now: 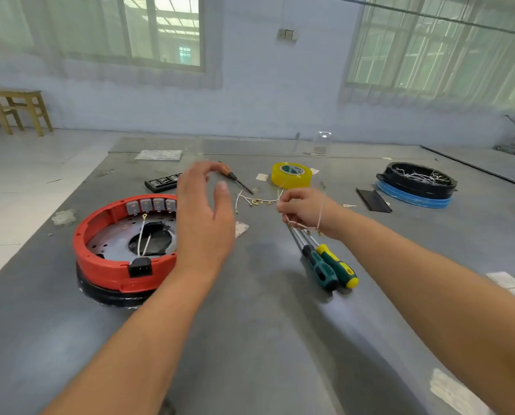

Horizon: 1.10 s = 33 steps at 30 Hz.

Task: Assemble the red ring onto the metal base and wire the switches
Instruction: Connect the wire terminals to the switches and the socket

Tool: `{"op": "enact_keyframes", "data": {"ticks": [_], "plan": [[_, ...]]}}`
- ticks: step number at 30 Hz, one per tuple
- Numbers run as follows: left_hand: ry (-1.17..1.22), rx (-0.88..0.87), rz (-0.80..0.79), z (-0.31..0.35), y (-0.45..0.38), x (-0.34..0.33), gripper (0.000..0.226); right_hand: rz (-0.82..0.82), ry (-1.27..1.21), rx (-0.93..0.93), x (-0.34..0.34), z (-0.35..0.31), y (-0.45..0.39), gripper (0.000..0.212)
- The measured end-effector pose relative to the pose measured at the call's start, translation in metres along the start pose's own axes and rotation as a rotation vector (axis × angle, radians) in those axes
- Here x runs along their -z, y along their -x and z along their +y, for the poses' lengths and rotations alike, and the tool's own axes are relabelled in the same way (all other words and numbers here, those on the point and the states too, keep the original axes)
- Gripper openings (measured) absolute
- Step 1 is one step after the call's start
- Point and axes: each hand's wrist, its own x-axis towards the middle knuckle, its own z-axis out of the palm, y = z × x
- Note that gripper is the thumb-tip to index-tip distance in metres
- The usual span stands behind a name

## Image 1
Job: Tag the person's left hand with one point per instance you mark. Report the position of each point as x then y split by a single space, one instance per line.
201 237

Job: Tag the person's right hand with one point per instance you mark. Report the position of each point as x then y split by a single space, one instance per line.
309 209

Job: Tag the dark green black screwdriver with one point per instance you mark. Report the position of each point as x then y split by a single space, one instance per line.
322 272

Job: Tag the small black plug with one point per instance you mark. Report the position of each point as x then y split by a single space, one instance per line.
140 267

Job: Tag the black metal round plate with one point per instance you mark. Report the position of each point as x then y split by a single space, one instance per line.
110 242

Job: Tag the person's left forearm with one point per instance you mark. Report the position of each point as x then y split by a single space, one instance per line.
136 350

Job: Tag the person's right forearm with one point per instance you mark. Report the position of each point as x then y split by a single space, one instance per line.
439 306

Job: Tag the yellow tape roll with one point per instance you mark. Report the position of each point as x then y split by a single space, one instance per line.
289 181

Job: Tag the white torn tape patch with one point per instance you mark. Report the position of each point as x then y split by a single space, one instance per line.
241 229

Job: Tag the small white card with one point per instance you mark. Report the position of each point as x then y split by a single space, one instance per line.
261 177

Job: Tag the clear acrylic stand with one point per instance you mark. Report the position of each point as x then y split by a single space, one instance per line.
320 146

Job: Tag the black flat plate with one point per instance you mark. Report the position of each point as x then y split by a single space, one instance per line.
374 200

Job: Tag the black bit set case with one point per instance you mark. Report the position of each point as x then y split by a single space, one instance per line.
162 183

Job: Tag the white paper sheet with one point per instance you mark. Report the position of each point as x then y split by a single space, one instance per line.
159 155

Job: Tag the black round housing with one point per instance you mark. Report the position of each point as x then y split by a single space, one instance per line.
413 190

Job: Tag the narrow sheer curtain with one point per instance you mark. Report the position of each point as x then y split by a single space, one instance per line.
413 97

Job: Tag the thin black rod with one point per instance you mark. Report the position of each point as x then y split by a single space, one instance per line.
478 167

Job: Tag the wide sheer curtain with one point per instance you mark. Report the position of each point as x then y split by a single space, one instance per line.
88 73

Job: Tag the narrow window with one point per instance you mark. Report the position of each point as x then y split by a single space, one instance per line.
434 51

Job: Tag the wide window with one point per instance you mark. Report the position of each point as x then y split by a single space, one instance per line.
166 30

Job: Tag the wooden stool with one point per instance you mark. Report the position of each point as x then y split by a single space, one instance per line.
15 94

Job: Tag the wall switch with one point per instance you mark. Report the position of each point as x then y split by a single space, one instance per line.
287 35

